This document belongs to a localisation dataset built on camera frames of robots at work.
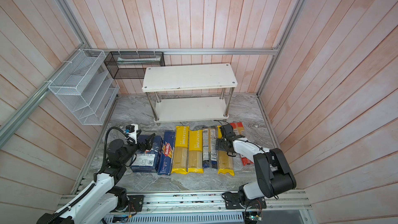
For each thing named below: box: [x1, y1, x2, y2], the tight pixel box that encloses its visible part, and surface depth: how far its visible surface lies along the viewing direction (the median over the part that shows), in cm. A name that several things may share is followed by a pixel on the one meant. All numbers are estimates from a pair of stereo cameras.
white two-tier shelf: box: [141, 63, 238, 126], surface depth 90 cm
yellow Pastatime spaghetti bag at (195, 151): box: [187, 129, 204, 174], surface depth 90 cm
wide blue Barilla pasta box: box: [130, 135, 164, 173], surface depth 82 cm
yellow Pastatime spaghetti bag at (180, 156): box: [171, 126, 190, 175], surface depth 90 cm
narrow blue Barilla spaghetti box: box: [157, 130, 176, 176], surface depth 87 cm
